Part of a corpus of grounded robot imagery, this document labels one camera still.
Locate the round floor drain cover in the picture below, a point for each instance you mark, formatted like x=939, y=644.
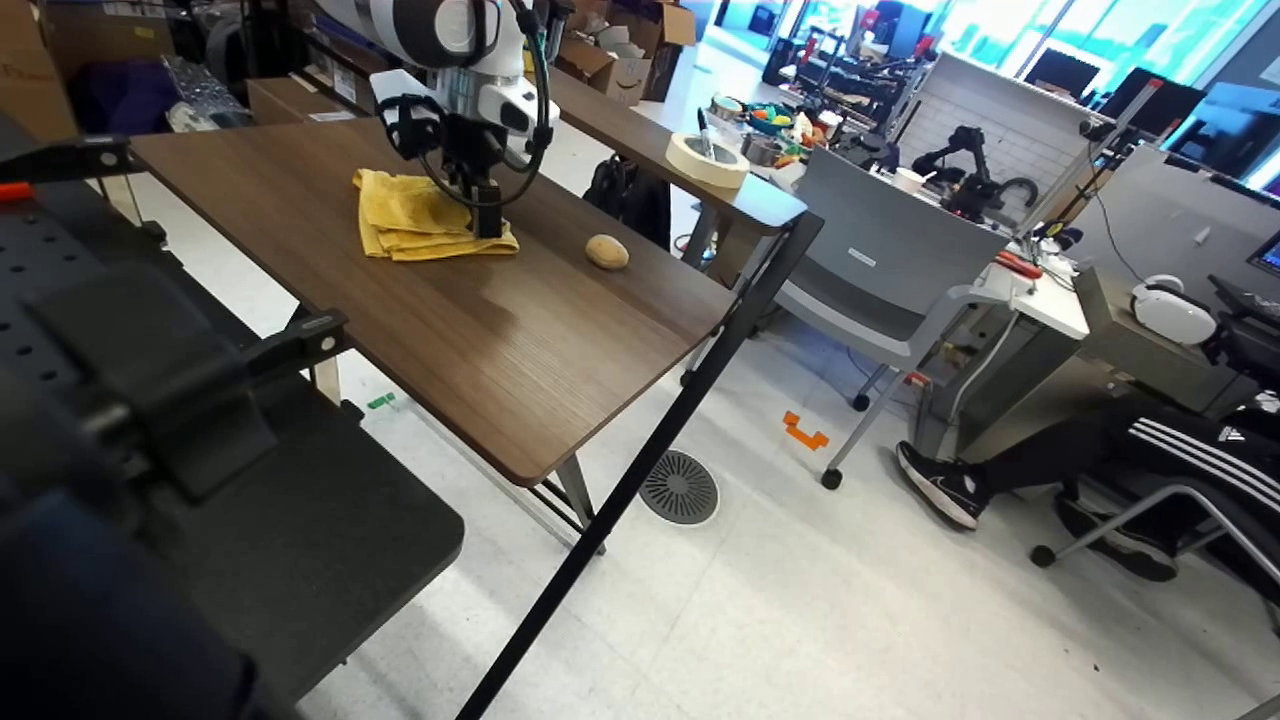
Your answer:
x=680, y=490

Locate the white tape roll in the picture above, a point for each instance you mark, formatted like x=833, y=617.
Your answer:
x=704, y=160

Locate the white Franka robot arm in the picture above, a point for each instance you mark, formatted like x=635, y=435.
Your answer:
x=468, y=91

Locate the cream white ball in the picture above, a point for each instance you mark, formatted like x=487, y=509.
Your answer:
x=606, y=254

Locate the black perforated mount plate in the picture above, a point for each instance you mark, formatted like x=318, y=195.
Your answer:
x=188, y=528

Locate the yellow towel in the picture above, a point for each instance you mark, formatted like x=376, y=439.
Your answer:
x=419, y=223

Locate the black backpack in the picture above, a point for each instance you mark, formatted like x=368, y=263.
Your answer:
x=635, y=198

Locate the orange floor tape marker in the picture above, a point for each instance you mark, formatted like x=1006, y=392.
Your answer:
x=802, y=435

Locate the seated man grey sweater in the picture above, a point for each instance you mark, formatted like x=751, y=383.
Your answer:
x=1133, y=453

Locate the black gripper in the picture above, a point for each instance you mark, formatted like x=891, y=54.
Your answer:
x=465, y=167

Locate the small black robot arm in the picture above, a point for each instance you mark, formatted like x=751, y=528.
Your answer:
x=967, y=178

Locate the grey plastic chair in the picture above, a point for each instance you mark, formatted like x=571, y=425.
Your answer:
x=885, y=278

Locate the black camera tripod pole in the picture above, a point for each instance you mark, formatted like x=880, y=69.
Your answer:
x=695, y=387

